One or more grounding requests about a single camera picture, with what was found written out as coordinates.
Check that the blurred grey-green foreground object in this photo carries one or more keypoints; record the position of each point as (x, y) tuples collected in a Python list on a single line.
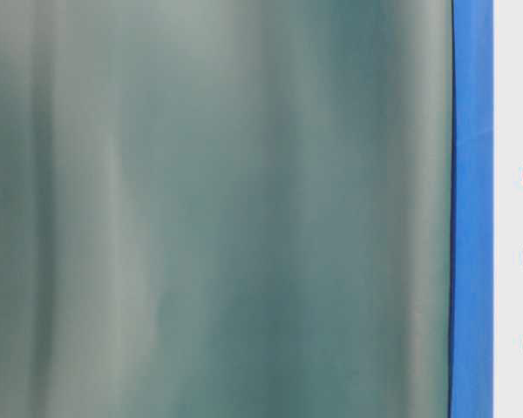
[(225, 208)]

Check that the blue table cloth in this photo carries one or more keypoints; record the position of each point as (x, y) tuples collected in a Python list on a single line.
[(471, 319)]

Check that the large white board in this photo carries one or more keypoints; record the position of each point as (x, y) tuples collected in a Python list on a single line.
[(508, 193)]

